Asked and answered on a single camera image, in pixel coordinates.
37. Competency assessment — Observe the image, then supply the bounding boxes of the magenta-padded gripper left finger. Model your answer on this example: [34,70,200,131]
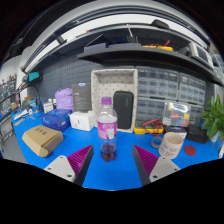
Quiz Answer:
[43,144,95,187]

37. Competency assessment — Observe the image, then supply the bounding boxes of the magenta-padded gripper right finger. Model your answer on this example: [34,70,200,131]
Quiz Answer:
[132,144,183,187]

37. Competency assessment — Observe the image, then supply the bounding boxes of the clear bottle purple cap label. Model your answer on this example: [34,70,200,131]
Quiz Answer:
[96,96,119,163]

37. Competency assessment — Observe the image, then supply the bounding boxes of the beige mug with dark lettering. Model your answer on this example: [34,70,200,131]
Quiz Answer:
[150,132,185,160]

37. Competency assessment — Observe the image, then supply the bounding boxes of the flat round red coaster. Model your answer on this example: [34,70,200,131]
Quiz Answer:
[184,144,197,157]

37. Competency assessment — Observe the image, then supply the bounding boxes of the brown cardboard box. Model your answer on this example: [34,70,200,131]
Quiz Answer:
[21,124,64,158]

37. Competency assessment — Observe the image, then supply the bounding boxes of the small black box blue label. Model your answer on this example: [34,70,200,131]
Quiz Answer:
[165,125,188,140]

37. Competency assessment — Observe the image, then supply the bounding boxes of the yellow multimeter with red leads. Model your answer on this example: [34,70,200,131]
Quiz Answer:
[133,118,165,135]

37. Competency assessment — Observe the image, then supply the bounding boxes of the blue carton box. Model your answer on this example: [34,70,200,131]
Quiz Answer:
[41,108,72,132]

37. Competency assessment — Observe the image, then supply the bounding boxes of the white carton box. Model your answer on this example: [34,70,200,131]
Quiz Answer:
[68,110,96,132]

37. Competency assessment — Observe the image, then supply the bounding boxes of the clear compartment box coloured parts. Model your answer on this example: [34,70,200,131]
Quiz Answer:
[162,101,192,128]

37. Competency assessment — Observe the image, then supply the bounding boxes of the purple plastic bag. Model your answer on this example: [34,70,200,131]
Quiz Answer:
[54,87,75,112]

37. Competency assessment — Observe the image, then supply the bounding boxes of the black power bank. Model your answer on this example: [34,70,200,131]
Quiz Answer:
[112,90,135,130]

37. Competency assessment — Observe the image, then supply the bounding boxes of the dark grey flat box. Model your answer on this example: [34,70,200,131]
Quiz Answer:
[71,81,93,113]

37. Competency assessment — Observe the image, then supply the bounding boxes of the green potted plant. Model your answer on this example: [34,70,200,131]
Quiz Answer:
[199,94,224,143]

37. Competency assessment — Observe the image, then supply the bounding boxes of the white perforated tray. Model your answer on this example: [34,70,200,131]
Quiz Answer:
[90,68,139,134]

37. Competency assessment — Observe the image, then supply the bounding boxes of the teal tool holder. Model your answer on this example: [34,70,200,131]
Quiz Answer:
[27,71,41,83]

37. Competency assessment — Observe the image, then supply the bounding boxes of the dark grey workbench shelf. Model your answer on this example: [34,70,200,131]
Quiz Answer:
[19,6,224,88]

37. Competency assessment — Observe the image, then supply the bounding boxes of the white oscilloscope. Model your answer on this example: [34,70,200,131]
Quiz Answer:
[189,42,214,69]

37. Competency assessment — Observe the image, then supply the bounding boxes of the black case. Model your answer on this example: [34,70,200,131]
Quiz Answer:
[151,19,170,30]

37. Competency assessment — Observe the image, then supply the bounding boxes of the yellow meter with red cable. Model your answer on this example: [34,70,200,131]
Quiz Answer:
[142,40,174,52]

